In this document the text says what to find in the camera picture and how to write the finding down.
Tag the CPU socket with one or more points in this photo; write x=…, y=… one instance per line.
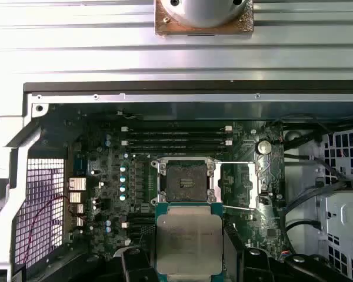
x=188, y=182

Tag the silver metal drive cage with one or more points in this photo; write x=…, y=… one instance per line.
x=341, y=211

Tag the silver metal port block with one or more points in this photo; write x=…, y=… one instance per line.
x=77, y=183
x=76, y=198

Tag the RAM slot with white clips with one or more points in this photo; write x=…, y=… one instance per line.
x=176, y=143
x=176, y=129

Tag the blue-green port connector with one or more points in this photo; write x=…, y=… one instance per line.
x=80, y=166

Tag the RAM slot with black clips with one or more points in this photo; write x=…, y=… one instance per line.
x=176, y=136
x=176, y=150

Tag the black PC case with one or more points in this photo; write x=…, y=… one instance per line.
x=76, y=98

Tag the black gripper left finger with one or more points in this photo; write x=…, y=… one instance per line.
x=135, y=267

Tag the brown square mounting plate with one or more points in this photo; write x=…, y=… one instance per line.
x=164, y=28

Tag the metal socket cover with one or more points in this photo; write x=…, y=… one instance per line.
x=253, y=182

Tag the CPU with silver top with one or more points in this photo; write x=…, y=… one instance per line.
x=188, y=235

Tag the green motherboard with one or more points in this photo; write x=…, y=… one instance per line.
x=247, y=232

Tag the round silver coin battery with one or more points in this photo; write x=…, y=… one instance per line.
x=263, y=147

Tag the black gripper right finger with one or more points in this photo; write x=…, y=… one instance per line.
x=256, y=264

